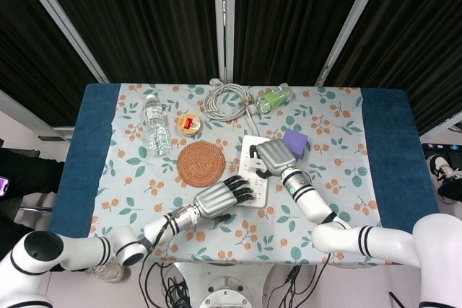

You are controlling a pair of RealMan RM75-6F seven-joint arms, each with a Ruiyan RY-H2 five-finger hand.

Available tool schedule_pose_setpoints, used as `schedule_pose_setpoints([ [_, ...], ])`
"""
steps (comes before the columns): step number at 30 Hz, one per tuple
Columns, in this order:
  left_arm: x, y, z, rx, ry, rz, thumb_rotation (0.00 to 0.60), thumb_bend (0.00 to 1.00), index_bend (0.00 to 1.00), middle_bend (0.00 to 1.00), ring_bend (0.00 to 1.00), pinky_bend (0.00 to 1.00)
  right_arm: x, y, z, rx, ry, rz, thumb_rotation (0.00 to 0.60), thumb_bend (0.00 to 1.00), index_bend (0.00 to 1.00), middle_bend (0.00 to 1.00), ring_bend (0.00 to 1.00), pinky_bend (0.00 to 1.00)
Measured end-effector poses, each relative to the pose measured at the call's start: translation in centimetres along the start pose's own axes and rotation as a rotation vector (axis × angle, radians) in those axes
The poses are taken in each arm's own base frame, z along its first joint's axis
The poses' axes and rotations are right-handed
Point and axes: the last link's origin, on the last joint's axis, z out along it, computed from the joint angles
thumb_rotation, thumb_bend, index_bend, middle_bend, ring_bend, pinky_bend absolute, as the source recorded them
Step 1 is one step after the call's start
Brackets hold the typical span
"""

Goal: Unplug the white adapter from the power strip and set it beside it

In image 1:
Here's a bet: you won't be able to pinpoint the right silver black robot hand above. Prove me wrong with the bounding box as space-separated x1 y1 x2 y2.
248 138 297 178

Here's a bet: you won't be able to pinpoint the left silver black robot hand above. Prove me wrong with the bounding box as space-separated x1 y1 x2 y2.
193 175 256 222

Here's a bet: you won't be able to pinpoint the white power strip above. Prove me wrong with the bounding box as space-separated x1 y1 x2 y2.
236 134 270 210

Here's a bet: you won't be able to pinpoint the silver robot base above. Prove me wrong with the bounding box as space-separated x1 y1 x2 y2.
173 263 279 308

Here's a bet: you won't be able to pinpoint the purple cube block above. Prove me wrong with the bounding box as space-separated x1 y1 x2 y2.
282 128 309 162

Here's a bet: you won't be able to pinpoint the round woven rattan coaster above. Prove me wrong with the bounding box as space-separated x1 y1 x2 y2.
176 141 227 188

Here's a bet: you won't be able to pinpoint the green label plastic bottle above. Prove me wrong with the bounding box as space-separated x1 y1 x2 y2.
247 83 293 114

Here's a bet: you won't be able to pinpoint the round tin red label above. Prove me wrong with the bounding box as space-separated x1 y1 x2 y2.
175 113 204 138

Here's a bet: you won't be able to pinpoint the floral print tablecloth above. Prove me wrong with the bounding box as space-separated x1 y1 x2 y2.
83 83 394 265

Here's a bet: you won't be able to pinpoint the clear water bottle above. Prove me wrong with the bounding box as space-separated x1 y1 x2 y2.
143 94 173 157

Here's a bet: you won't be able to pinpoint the blue table cover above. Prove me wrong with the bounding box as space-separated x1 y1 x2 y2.
46 83 441 265

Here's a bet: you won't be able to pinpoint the grey sneaker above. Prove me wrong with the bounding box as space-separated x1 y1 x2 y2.
89 261 126 283

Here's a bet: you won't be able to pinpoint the black curtain panel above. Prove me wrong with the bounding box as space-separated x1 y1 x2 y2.
324 0 462 136
0 0 99 127
233 0 376 85
32 0 219 84

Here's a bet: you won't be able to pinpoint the black white sneaker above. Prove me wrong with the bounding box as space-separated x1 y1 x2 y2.
427 154 462 204

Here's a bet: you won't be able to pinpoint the white cable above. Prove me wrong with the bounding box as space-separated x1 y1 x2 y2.
201 77 261 138

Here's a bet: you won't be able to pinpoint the black floor cables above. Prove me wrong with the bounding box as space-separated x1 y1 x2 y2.
139 260 422 308

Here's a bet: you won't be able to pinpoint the white partition post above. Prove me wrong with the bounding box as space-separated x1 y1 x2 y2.
212 0 236 84
313 0 391 86
12 0 110 84

